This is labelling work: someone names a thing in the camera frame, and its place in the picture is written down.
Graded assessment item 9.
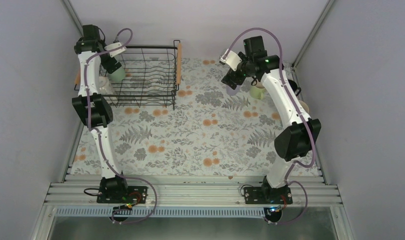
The lilac plastic cup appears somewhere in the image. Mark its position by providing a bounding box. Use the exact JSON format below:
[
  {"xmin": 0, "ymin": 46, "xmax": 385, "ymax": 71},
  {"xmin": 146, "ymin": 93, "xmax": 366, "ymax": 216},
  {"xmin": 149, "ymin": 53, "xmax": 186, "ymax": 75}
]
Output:
[{"xmin": 226, "ymin": 85, "xmax": 240, "ymax": 96}]

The mint green tumbler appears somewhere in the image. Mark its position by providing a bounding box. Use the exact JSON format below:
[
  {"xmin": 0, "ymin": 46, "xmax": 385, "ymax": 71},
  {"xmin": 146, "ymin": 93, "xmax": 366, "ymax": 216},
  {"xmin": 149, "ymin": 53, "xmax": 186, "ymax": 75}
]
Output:
[{"xmin": 108, "ymin": 66, "xmax": 126, "ymax": 83}]

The light green mug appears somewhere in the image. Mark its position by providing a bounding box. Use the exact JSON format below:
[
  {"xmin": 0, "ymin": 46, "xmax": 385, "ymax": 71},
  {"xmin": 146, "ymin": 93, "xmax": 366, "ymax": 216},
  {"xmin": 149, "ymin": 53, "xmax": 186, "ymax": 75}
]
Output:
[{"xmin": 249, "ymin": 82, "xmax": 266, "ymax": 100}]

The black cylindrical cup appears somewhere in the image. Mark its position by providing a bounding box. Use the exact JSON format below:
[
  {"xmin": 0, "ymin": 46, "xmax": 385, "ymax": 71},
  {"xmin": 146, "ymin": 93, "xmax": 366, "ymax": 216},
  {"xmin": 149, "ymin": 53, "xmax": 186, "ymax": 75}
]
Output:
[{"xmin": 288, "ymin": 79, "xmax": 302, "ymax": 97}]

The beige floral mug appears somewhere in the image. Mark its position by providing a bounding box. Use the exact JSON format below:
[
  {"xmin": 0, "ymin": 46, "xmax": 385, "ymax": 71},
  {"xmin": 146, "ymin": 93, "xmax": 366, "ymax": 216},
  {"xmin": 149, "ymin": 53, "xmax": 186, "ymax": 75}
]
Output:
[{"xmin": 299, "ymin": 100, "xmax": 310, "ymax": 114}]

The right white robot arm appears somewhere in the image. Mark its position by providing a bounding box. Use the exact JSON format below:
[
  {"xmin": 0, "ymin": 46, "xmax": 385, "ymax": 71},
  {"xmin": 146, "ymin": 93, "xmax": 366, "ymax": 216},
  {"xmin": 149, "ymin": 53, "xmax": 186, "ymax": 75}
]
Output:
[{"xmin": 219, "ymin": 36, "xmax": 321, "ymax": 204}]

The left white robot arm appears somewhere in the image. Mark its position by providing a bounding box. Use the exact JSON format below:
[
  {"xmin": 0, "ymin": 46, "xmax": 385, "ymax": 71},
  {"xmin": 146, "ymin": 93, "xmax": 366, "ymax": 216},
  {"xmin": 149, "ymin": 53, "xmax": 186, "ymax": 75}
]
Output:
[{"xmin": 72, "ymin": 24, "xmax": 130, "ymax": 203}]

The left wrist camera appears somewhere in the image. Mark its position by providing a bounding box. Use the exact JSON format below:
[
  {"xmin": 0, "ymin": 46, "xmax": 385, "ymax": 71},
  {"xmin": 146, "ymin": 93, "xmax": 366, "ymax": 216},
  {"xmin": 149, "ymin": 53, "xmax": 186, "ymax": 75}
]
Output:
[{"xmin": 104, "ymin": 41, "xmax": 127, "ymax": 58}]

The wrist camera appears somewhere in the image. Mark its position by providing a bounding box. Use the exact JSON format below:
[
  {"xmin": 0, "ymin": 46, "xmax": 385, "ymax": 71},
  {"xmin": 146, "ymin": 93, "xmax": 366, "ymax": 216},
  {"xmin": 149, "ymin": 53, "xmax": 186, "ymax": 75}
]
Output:
[
  {"xmin": 104, "ymin": 41, "xmax": 127, "ymax": 58},
  {"xmin": 219, "ymin": 48, "xmax": 242, "ymax": 72}
]

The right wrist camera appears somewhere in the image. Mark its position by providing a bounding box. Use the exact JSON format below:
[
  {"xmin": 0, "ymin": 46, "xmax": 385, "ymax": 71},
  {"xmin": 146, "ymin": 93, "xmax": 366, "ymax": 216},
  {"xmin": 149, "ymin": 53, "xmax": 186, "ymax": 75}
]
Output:
[{"xmin": 219, "ymin": 48, "xmax": 242, "ymax": 72}]

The black wire dish rack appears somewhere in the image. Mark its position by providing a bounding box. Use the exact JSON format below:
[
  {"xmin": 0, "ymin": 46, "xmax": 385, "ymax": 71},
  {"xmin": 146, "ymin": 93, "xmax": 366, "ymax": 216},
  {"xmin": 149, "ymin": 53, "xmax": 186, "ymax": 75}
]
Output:
[{"xmin": 73, "ymin": 40, "xmax": 184, "ymax": 111}]

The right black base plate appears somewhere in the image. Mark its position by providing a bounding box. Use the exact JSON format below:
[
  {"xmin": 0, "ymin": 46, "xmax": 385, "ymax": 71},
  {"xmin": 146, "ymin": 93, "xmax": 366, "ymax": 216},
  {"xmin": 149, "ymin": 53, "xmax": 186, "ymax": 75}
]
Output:
[{"xmin": 242, "ymin": 185, "xmax": 293, "ymax": 205}]

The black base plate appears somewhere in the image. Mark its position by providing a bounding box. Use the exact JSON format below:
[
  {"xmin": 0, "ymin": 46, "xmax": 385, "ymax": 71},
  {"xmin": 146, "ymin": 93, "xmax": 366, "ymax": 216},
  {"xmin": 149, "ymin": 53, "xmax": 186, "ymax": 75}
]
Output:
[
  {"xmin": 96, "ymin": 186, "xmax": 148, "ymax": 204},
  {"xmin": 242, "ymin": 185, "xmax": 293, "ymax": 205}
]

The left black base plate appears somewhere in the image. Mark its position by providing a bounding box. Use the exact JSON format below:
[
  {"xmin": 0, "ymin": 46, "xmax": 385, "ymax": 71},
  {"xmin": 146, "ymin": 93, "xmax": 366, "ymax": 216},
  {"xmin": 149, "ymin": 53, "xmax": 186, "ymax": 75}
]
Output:
[{"xmin": 96, "ymin": 186, "xmax": 148, "ymax": 204}]

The aluminium mounting rail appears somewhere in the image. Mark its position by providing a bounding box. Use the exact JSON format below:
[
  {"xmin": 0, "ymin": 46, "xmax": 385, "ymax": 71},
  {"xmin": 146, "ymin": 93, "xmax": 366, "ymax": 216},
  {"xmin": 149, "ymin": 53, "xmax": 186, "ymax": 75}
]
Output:
[{"xmin": 44, "ymin": 174, "xmax": 343, "ymax": 208}]

